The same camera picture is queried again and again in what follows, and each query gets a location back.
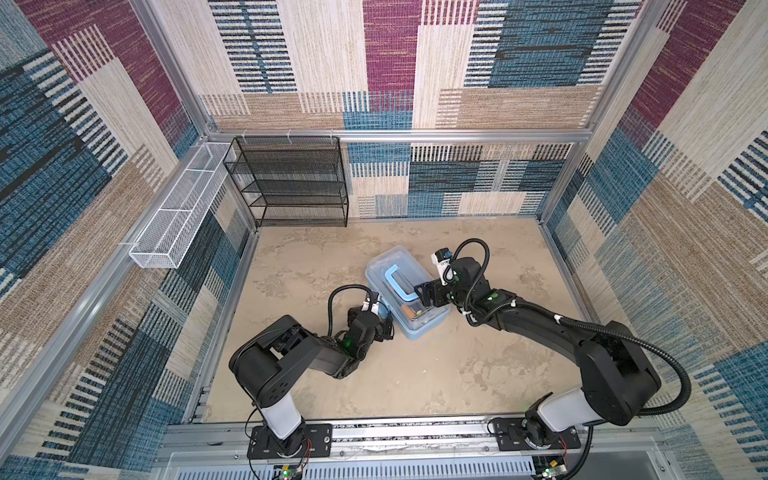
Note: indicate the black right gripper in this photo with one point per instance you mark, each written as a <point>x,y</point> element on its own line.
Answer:
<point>425,297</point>

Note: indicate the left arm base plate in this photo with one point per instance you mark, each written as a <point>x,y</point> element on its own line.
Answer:
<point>308,440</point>

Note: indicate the light blue plastic toolbox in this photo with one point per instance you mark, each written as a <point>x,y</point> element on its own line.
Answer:
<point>394,275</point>

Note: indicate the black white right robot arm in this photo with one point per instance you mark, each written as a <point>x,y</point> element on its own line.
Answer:
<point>622,376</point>

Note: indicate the wooden handled screwdriver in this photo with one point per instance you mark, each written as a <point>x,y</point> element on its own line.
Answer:
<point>410,312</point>

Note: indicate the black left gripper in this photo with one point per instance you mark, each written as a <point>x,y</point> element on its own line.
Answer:
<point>383,329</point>

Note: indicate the black wire mesh shelf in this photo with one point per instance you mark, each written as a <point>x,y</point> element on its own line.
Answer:
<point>290,181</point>

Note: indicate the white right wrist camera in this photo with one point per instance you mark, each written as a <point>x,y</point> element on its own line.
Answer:
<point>441,258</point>

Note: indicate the white wire mesh basket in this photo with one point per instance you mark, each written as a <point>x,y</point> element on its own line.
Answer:
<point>166,239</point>

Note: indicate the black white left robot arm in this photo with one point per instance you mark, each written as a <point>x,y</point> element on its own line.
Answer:
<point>267,366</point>

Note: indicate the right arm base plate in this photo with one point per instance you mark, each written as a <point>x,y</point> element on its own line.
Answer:
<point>523,434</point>

